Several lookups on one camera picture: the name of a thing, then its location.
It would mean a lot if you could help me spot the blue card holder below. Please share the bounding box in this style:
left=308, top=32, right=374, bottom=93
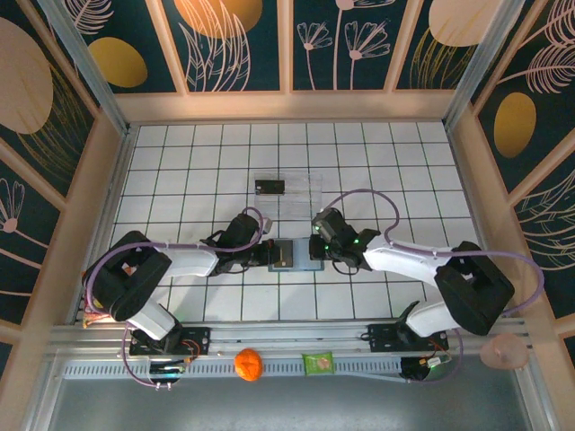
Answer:
left=267, top=237, right=326, bottom=275

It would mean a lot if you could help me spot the clear acrylic tray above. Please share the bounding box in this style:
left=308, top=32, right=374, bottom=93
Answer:
left=252, top=172, right=325, bottom=222

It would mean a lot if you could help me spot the orange mandarin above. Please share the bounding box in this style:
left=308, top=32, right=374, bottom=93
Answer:
left=234, top=347, right=264, bottom=383

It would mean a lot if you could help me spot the green snack packet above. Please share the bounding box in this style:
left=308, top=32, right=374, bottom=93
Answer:
left=301, top=350, right=336, bottom=377

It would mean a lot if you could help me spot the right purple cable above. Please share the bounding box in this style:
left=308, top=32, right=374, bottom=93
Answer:
left=321, top=189, right=545, bottom=385

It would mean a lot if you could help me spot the purple cable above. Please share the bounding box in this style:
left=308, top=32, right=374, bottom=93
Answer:
left=84, top=206, right=264, bottom=388
left=321, top=189, right=545, bottom=385

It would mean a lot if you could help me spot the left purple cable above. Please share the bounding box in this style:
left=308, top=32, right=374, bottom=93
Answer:
left=84, top=206, right=264, bottom=388

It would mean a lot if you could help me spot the aluminium mounting rail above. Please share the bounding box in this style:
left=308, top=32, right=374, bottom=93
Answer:
left=47, top=317, right=534, bottom=360

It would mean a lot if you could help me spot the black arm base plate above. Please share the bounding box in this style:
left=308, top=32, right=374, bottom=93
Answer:
left=367, top=322, right=450, bottom=355
left=128, top=326, right=212, bottom=357

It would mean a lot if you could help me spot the grey slotted cable duct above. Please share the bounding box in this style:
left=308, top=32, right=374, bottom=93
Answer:
left=62, top=358, right=405, bottom=383

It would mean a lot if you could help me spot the aluminium frame post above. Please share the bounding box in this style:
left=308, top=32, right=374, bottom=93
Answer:
left=442, top=0, right=529, bottom=129
left=35, top=0, right=136, bottom=136

